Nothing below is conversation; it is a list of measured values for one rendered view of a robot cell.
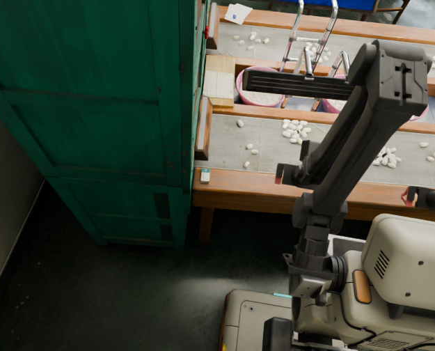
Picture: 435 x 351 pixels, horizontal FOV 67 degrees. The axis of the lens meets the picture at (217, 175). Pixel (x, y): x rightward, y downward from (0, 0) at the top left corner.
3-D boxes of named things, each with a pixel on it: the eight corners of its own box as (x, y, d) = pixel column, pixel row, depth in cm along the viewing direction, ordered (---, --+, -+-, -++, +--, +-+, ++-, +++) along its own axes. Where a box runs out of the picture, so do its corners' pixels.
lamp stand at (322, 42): (308, 88, 179) (342, 12, 140) (272, 84, 178) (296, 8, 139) (305, 63, 188) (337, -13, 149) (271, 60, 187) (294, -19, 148)
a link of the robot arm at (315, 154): (367, 58, 52) (435, 69, 52) (365, 34, 54) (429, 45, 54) (291, 184, 89) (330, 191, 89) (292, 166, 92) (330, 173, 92)
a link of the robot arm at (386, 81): (382, 79, 46) (453, 91, 46) (367, 31, 54) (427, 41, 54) (291, 233, 80) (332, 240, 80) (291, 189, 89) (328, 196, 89)
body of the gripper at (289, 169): (284, 164, 105) (289, 161, 98) (315, 169, 105) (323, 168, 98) (280, 184, 105) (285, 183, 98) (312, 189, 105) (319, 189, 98)
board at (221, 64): (232, 108, 156) (233, 106, 155) (201, 104, 155) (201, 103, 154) (234, 59, 172) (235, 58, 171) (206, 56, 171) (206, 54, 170)
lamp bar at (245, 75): (401, 106, 127) (412, 93, 121) (241, 91, 124) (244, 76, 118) (396, 91, 131) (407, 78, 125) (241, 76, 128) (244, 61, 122)
